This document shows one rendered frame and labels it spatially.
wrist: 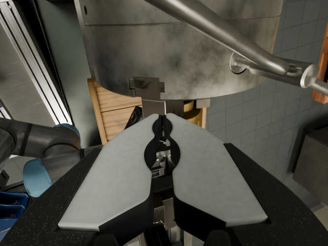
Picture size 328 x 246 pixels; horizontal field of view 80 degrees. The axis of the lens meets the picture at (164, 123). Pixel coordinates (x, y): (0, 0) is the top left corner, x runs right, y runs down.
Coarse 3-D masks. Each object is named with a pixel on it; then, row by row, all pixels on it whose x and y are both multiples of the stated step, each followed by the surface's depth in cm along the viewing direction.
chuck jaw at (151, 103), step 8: (136, 80) 26; (144, 80) 26; (152, 80) 25; (136, 88) 27; (144, 88) 26; (152, 88) 26; (160, 88) 25; (136, 96) 27; (144, 96) 27; (152, 96) 26; (144, 104) 29; (152, 104) 29; (160, 104) 28; (168, 104) 29; (176, 104) 33; (144, 112) 30; (152, 112) 29; (160, 112) 29; (168, 112) 30; (176, 112) 34
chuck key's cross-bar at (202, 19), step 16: (144, 0) 8; (160, 0) 8; (176, 0) 9; (192, 0) 9; (176, 16) 9; (192, 16) 10; (208, 16) 10; (208, 32) 11; (224, 32) 11; (240, 32) 13; (240, 48) 13; (256, 48) 14; (272, 64) 17; (288, 64) 18; (320, 80) 21
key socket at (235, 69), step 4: (232, 56) 24; (236, 56) 24; (232, 60) 24; (232, 64) 24; (232, 68) 24; (236, 68) 25; (240, 68) 25; (244, 68) 25; (236, 72) 25; (240, 72) 25
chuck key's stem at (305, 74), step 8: (240, 56) 24; (240, 64) 24; (248, 64) 22; (256, 64) 21; (296, 64) 18; (304, 64) 17; (312, 64) 17; (256, 72) 21; (264, 72) 20; (272, 72) 20; (288, 72) 18; (296, 72) 17; (304, 72) 17; (312, 72) 17; (280, 80) 19; (288, 80) 18; (296, 80) 18; (304, 80) 17; (312, 80) 18
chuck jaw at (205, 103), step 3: (204, 99) 41; (207, 99) 41; (195, 102) 42; (198, 102) 41; (201, 102) 41; (204, 102) 41; (207, 102) 42; (195, 105) 42; (198, 105) 41; (201, 105) 42; (204, 105) 42; (207, 105) 42
